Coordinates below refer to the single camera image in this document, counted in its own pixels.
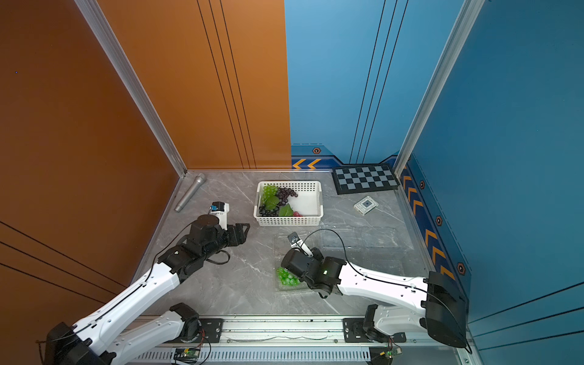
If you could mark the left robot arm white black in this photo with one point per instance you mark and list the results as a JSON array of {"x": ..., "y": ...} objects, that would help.
[{"x": 102, "y": 337}]

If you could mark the small green grape bunch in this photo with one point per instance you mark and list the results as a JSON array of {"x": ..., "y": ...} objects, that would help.
[{"x": 268, "y": 191}]

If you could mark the black grey chessboard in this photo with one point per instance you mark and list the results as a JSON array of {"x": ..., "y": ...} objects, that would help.
[{"x": 368, "y": 178}]

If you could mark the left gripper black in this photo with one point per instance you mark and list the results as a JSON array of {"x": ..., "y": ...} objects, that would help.
[{"x": 233, "y": 231}]

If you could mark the small black grape bunch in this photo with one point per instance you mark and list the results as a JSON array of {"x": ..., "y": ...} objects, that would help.
[{"x": 268, "y": 211}]

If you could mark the green grape leaf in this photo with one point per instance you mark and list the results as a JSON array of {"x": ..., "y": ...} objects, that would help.
[
  {"x": 286, "y": 211},
  {"x": 271, "y": 203}
]

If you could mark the dark purple grape bunch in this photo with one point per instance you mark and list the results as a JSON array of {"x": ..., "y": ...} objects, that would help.
[{"x": 284, "y": 194}]

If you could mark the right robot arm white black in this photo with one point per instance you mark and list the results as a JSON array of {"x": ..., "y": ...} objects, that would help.
[{"x": 432, "y": 304}]

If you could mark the right green circuit board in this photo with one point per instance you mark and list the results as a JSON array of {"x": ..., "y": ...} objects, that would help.
[{"x": 391, "y": 352}]

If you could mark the aluminium rail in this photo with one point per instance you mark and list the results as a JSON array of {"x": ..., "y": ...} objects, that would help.
[{"x": 283, "y": 335}]

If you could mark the clear clamshell container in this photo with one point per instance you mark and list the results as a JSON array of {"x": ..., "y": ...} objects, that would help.
[
  {"x": 279, "y": 257},
  {"x": 365, "y": 237}
]

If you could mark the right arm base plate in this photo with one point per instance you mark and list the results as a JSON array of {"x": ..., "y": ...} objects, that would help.
[{"x": 356, "y": 330}]

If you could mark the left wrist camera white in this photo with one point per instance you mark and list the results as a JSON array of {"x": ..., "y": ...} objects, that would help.
[{"x": 220, "y": 210}]

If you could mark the white perforated plastic basket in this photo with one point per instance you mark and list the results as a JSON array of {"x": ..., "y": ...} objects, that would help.
[{"x": 309, "y": 203}]

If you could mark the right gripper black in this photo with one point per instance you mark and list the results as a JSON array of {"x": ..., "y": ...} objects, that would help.
[{"x": 316, "y": 256}]

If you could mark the left green circuit board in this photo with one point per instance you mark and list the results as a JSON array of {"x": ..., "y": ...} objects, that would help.
[{"x": 186, "y": 356}]

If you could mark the silver microphone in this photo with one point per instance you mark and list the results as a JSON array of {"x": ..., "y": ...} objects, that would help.
[{"x": 196, "y": 185}]

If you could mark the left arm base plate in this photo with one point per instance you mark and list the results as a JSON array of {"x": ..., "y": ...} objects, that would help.
[{"x": 201, "y": 330}]

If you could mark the green circuit board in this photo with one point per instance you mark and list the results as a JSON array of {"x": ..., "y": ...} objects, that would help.
[
  {"x": 391, "y": 352},
  {"x": 186, "y": 356}
]

